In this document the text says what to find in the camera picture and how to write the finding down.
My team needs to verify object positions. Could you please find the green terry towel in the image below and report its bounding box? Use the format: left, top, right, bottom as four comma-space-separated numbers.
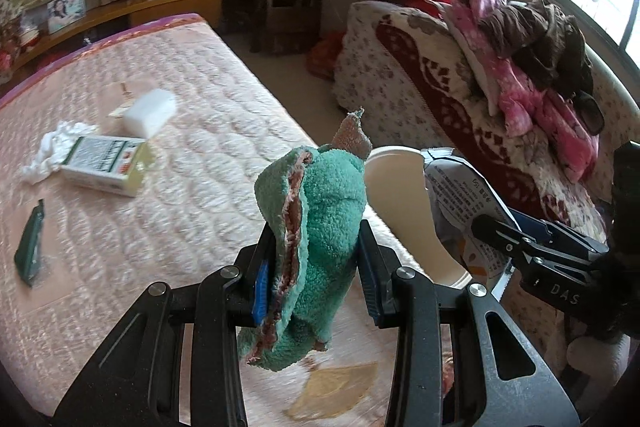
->
237, 107, 373, 373

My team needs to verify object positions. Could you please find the dark green packet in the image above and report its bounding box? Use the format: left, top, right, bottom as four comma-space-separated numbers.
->
14, 199, 48, 289

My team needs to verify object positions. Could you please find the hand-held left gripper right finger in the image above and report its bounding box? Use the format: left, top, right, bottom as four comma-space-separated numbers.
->
356, 219, 583, 427

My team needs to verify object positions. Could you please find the white foam block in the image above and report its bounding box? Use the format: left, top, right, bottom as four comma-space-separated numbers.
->
124, 88, 177, 138

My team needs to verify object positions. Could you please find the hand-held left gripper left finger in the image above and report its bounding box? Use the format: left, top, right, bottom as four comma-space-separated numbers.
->
50, 224, 276, 427

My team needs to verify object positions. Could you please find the white snack packet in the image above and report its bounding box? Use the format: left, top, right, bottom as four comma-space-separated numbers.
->
422, 147, 521, 298

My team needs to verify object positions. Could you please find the pink quilted mattress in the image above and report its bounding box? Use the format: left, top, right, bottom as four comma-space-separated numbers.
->
0, 13, 451, 427

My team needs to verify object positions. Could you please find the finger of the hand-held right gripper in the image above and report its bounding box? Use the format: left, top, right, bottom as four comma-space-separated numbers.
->
470, 214, 603, 323
507, 207, 610, 258

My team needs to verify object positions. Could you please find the green and white medicine box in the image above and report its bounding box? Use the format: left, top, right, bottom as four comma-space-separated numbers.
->
59, 135, 151, 198

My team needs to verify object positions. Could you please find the crumpled white tissue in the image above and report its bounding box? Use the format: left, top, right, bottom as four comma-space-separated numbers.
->
21, 121, 98, 184

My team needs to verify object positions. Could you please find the brown clothing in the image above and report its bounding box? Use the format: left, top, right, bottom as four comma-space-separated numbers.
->
480, 0, 596, 100

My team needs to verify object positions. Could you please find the framed photo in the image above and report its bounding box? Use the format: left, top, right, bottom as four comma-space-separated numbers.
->
46, 0, 86, 34

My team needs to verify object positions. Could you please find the paper bag with print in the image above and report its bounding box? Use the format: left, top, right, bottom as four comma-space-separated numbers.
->
364, 146, 476, 289

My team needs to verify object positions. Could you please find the red floral ornament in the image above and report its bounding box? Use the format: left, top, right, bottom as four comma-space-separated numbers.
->
0, 21, 25, 82

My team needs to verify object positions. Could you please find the red cloth bundle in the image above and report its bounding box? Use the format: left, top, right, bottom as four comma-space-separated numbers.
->
306, 32, 346, 80

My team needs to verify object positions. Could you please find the sofa with floral cover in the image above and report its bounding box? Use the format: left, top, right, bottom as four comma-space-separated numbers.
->
332, 1, 640, 358

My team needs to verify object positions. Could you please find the wooden headboard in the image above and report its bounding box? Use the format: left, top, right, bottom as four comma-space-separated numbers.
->
0, 0, 228, 92

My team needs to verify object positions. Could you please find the pink clothing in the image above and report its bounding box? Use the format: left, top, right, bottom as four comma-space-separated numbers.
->
442, 0, 601, 182

